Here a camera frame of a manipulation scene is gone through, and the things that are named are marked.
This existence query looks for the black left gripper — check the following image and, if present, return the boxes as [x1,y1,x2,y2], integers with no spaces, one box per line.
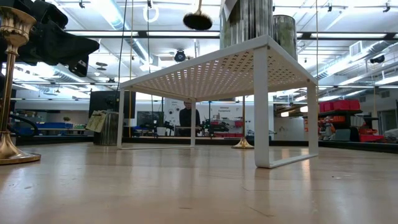
[18,24,100,77]

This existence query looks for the brass candlestick holder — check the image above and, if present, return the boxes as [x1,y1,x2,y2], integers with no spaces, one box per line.
[0,6,42,166]
[231,95,254,150]
[182,0,214,31]

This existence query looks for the silver metal tin candle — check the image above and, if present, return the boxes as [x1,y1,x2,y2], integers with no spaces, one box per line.
[272,14,299,62]
[219,0,275,50]
[85,110,121,146]

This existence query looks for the blue storage bins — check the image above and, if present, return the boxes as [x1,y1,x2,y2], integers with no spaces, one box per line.
[35,122,74,130]

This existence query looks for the person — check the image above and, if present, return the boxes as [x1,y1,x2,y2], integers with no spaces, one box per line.
[178,98,202,138]

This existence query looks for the white perforated metal shelf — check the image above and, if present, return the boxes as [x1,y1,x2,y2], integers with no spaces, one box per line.
[116,34,319,169]

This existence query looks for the red storage bin rack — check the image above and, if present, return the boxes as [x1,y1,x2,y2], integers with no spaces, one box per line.
[318,99,386,144]

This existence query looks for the black overhead frame bar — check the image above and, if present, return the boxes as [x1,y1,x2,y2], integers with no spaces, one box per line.
[65,30,398,40]

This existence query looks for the black round overhead camera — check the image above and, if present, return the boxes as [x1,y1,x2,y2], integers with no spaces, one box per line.
[174,49,187,63]

